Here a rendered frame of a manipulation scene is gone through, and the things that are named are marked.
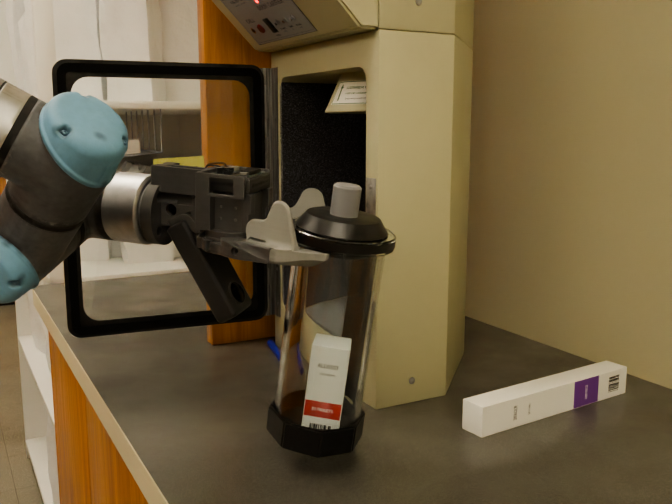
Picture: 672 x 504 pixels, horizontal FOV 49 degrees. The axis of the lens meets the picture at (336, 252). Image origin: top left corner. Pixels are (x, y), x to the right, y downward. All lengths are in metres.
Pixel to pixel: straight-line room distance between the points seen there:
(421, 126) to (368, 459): 0.40
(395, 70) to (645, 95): 0.41
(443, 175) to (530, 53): 0.44
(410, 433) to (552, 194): 0.55
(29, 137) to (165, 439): 0.40
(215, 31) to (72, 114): 0.58
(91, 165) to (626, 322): 0.83
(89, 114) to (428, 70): 0.44
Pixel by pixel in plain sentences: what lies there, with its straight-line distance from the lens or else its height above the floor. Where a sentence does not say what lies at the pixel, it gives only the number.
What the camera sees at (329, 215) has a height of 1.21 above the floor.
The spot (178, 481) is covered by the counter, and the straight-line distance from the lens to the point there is 0.81.
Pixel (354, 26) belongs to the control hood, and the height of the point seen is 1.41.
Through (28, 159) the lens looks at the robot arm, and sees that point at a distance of 0.67.
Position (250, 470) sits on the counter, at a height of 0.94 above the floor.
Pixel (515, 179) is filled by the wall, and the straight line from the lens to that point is 1.36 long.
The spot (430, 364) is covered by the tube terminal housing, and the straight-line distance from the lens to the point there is 1.00.
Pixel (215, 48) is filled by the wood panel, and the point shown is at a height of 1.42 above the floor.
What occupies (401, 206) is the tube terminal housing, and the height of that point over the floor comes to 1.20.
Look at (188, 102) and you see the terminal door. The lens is 1.14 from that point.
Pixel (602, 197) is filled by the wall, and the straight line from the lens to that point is 1.22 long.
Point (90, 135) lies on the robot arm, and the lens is 0.66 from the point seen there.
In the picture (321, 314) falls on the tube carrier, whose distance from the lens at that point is 0.72.
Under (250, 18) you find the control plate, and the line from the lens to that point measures 1.11.
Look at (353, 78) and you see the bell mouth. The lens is 1.03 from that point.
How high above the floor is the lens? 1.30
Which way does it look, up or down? 10 degrees down
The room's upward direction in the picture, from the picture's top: straight up
